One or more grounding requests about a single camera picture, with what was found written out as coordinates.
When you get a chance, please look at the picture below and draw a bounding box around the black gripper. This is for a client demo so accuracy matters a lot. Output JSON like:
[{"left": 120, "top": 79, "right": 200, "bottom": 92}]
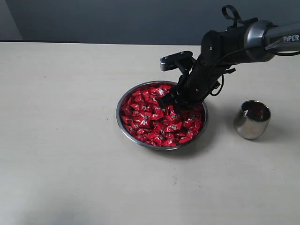
[{"left": 157, "top": 56, "right": 223, "bottom": 115}]

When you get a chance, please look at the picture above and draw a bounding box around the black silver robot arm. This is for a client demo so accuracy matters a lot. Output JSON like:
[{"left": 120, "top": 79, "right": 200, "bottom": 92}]
[{"left": 158, "top": 18, "right": 300, "bottom": 111}]

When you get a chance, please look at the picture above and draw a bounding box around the pile of red candies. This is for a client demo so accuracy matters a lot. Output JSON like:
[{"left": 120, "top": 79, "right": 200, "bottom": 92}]
[{"left": 120, "top": 85, "right": 204, "bottom": 147}]

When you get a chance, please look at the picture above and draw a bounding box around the round steel plate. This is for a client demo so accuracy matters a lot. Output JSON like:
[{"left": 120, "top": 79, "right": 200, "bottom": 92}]
[{"left": 115, "top": 80, "right": 209, "bottom": 151}]

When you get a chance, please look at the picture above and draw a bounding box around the steel cup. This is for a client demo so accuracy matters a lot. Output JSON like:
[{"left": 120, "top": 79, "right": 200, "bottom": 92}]
[{"left": 233, "top": 100, "right": 271, "bottom": 140}]

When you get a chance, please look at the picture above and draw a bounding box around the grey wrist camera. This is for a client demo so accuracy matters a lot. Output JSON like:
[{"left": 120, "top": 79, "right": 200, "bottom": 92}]
[{"left": 160, "top": 51, "right": 194, "bottom": 72}]

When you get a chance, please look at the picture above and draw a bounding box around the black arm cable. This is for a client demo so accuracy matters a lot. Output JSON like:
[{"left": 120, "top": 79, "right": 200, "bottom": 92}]
[{"left": 210, "top": 44, "right": 300, "bottom": 97}]

